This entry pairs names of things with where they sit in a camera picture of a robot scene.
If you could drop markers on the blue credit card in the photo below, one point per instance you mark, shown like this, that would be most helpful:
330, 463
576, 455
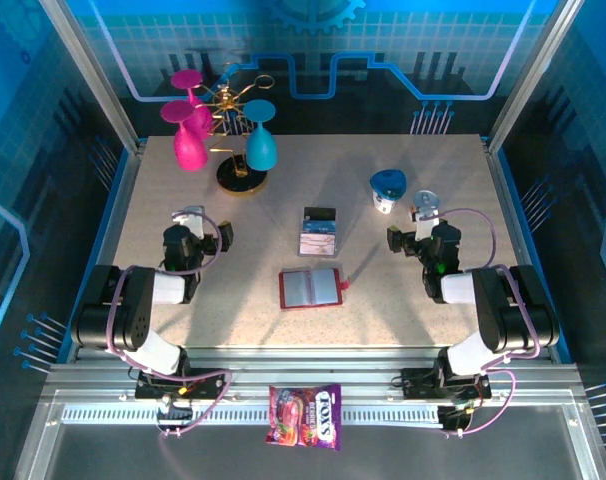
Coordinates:
319, 227

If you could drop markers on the black credit card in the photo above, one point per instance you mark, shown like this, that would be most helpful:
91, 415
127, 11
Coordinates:
320, 214

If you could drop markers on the clear acrylic card stand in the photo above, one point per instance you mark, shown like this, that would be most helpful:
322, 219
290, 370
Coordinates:
317, 257

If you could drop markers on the white blossom print card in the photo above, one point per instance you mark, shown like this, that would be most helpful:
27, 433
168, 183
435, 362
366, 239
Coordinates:
315, 245

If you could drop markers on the red leather card holder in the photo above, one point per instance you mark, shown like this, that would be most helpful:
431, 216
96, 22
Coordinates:
308, 289

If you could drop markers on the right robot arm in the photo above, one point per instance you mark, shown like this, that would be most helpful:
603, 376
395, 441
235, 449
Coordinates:
503, 310

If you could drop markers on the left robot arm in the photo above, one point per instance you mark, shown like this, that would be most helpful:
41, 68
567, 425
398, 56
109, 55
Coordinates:
133, 310

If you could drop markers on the small pull-tab tin can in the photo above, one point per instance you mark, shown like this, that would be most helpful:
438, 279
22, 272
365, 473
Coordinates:
428, 199

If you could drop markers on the gold glass rack stand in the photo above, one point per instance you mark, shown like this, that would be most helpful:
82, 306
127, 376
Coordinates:
233, 182

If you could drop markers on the white cup blue lid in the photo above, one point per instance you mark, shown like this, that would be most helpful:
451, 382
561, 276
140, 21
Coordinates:
388, 182

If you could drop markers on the teal wine glass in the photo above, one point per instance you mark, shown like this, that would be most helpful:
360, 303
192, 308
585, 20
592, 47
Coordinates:
260, 150

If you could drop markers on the pink wine glass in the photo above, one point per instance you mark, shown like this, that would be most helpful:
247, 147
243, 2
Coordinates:
186, 79
189, 150

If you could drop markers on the aluminium cross beam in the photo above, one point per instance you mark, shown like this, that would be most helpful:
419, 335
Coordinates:
308, 370

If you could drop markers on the black connector box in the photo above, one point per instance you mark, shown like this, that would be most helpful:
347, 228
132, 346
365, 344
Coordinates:
455, 419
175, 415

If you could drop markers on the Fox's candy bag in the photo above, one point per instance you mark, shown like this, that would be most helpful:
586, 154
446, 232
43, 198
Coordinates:
303, 415

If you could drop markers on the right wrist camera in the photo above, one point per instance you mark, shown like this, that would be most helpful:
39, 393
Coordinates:
424, 229

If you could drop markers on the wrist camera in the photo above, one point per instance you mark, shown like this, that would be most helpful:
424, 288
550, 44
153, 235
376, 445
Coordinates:
424, 229
195, 224

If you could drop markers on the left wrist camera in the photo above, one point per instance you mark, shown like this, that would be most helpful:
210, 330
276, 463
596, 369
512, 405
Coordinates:
195, 224

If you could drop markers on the aluminium side rail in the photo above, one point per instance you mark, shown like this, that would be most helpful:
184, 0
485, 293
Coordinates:
507, 200
112, 240

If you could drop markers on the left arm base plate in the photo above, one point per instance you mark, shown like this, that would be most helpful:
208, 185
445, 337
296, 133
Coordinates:
208, 385

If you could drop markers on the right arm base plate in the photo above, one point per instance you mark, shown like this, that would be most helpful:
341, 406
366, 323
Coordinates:
418, 385

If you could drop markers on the aluminium frame post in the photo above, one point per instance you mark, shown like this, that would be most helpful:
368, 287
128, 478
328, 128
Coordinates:
533, 75
95, 75

